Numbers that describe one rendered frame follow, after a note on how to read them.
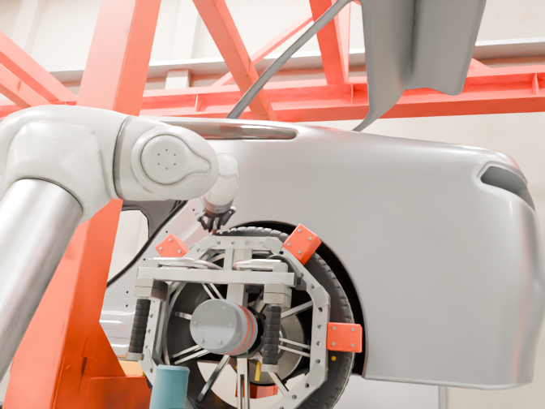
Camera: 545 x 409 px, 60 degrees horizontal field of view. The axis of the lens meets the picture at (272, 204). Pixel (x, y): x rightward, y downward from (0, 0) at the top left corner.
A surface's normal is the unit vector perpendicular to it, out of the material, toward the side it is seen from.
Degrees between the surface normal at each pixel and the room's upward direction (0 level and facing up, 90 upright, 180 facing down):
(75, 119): 70
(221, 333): 90
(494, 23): 90
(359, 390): 90
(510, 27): 90
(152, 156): 111
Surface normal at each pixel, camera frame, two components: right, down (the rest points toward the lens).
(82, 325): 0.97, 0.00
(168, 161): 0.16, 0.03
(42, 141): 0.03, -0.60
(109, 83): -0.23, -0.33
